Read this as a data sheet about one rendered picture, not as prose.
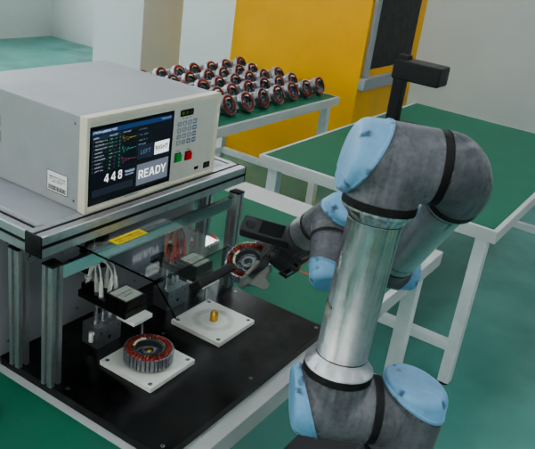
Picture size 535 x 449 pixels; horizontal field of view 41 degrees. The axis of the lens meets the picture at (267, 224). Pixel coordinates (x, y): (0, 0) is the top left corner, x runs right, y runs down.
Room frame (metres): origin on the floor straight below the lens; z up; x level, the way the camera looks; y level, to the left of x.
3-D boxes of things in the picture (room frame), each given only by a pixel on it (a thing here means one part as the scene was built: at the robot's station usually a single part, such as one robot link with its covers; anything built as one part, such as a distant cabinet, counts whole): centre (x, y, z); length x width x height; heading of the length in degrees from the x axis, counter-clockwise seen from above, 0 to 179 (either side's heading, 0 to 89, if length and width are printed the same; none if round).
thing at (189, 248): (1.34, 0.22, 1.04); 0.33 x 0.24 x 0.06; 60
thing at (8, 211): (1.60, 0.44, 1.09); 0.68 x 0.44 x 0.05; 150
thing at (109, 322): (1.41, 0.35, 0.80); 0.08 x 0.05 x 0.06; 150
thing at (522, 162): (3.59, -0.86, 0.37); 1.85 x 1.10 x 0.75; 150
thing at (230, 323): (1.54, 0.10, 0.78); 0.15 x 0.15 x 0.01; 60
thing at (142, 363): (1.33, 0.22, 0.80); 0.11 x 0.11 x 0.04
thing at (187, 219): (1.49, 0.25, 1.03); 0.62 x 0.01 x 0.03; 150
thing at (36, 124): (1.61, 0.43, 1.22); 0.44 x 0.39 x 0.20; 150
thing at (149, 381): (1.33, 0.22, 0.78); 0.15 x 0.15 x 0.01; 60
